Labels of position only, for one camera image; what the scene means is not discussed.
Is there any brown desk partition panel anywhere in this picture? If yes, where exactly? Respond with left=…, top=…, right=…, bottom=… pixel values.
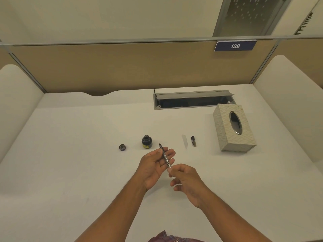
left=0, top=35, right=323, bottom=97

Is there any person's right hand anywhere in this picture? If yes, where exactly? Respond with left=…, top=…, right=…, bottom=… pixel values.
left=168, top=164, right=210, bottom=210

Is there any person's patterned clothing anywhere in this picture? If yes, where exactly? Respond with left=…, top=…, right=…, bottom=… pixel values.
left=148, top=230, right=205, bottom=242

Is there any grey desk cable tray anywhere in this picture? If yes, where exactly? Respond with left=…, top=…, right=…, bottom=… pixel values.
left=153, top=90, right=235, bottom=111

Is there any person's right forearm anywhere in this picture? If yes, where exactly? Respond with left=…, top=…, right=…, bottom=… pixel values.
left=196, top=189, right=272, bottom=242

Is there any patterned beige tissue box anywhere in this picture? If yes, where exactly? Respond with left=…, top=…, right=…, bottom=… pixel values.
left=213, top=103, right=257, bottom=153

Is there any black ink bottle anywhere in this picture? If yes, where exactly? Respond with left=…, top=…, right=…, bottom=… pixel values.
left=141, top=135, right=153, bottom=149

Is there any blue number sign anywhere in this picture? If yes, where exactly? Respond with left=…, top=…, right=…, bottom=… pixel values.
left=214, top=40, right=257, bottom=52

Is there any white side divider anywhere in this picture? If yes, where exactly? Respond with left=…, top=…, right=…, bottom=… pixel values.
left=253, top=55, right=323, bottom=165
left=0, top=64, right=45, bottom=165

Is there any person's left hand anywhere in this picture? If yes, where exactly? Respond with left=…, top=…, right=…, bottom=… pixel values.
left=136, top=148, right=176, bottom=192

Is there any person's left forearm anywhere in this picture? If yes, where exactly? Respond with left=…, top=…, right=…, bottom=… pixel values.
left=74, top=183, right=148, bottom=242

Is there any fountain pen section with converter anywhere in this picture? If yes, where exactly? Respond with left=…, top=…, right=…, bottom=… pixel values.
left=159, top=143, right=172, bottom=169

